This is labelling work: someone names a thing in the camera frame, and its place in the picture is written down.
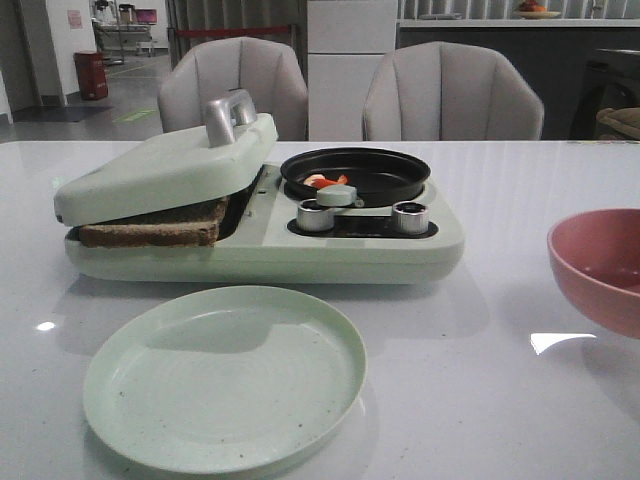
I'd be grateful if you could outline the left beige upholstered chair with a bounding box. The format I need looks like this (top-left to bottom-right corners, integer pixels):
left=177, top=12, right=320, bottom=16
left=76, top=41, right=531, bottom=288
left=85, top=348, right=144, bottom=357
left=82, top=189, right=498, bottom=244
left=158, top=37, right=308, bottom=141

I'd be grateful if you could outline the beige cushion at right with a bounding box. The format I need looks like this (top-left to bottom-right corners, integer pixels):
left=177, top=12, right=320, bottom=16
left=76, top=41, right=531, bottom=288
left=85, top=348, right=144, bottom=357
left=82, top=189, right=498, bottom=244
left=596, top=107, right=639, bottom=140

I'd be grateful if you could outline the pink plastic bowl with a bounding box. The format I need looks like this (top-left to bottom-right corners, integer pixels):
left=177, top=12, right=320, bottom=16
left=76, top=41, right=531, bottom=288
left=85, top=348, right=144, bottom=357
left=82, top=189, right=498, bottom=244
left=547, top=208, right=639, bottom=339

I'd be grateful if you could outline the white cabinet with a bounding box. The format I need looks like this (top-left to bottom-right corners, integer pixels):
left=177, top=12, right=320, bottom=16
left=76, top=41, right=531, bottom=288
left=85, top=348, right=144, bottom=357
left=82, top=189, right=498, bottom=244
left=307, top=1, right=398, bottom=141

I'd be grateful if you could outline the red barrier belt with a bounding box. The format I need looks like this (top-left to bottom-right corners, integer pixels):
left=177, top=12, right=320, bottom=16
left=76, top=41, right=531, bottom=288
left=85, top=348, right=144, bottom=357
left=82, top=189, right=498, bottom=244
left=175, top=25, right=293, bottom=38

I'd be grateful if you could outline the right silver control knob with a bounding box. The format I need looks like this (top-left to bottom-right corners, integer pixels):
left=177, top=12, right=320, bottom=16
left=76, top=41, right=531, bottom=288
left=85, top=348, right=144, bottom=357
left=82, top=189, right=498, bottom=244
left=391, top=201, right=429, bottom=235

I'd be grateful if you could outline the black round frying pan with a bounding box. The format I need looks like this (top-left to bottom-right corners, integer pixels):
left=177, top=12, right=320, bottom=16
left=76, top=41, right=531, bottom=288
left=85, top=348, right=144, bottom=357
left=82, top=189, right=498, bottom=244
left=280, top=147, right=431, bottom=208

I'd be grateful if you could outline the orange shrimp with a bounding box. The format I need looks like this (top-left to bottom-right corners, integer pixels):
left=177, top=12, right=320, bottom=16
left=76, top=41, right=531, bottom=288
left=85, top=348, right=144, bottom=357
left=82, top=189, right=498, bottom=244
left=303, top=174, right=348, bottom=189

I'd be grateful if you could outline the dark grey counter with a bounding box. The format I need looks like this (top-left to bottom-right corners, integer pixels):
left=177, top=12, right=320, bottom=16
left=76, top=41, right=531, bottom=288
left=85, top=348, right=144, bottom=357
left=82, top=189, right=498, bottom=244
left=396, top=18, right=640, bottom=141

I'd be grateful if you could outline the fruit plate on counter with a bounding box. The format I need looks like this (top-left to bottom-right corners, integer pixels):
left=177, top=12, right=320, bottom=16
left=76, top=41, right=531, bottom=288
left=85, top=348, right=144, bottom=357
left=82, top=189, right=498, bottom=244
left=514, top=0, right=561, bottom=20

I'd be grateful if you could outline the silver control knob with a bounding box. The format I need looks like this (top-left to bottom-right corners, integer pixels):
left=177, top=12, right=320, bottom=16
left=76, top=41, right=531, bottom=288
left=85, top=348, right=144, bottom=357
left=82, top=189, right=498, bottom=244
left=391, top=201, right=429, bottom=235
left=296, top=199, right=334, bottom=233

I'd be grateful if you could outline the mint green breakfast maker base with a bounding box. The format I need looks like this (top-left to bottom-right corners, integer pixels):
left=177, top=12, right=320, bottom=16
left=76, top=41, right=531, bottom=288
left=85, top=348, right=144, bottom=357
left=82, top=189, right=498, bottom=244
left=64, top=165, right=464, bottom=284

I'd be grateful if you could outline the left silver control knob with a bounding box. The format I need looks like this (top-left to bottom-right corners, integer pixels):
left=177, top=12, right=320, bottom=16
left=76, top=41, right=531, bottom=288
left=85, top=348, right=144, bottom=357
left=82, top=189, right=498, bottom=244
left=296, top=199, right=334, bottom=233

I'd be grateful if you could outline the bread slice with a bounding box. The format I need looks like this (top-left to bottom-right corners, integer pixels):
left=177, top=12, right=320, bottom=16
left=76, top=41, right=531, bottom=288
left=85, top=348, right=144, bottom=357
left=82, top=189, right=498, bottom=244
left=77, top=196, right=230, bottom=248

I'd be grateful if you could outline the mint green round plate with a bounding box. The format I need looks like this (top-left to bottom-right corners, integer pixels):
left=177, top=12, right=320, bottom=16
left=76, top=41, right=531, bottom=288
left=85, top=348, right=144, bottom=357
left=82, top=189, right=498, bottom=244
left=83, top=286, right=367, bottom=475

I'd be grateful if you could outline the mint green sandwich maker lid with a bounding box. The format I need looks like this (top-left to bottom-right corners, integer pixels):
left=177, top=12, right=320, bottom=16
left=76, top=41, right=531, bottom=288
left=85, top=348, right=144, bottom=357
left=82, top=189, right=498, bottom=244
left=54, top=89, right=278, bottom=226

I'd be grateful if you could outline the beige upholstered chair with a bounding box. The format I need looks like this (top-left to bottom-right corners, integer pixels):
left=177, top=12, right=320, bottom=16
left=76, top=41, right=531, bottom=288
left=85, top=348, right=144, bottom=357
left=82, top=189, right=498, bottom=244
left=362, top=41, right=544, bottom=141
left=158, top=37, right=308, bottom=141

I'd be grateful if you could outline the right beige upholstered chair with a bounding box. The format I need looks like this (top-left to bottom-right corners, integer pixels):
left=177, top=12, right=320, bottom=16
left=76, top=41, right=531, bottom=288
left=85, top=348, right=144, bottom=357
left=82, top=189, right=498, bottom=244
left=362, top=41, right=544, bottom=141

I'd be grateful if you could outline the red trash bin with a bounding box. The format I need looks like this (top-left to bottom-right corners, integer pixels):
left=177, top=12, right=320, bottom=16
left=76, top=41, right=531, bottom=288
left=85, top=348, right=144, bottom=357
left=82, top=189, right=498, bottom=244
left=73, top=51, right=108, bottom=100

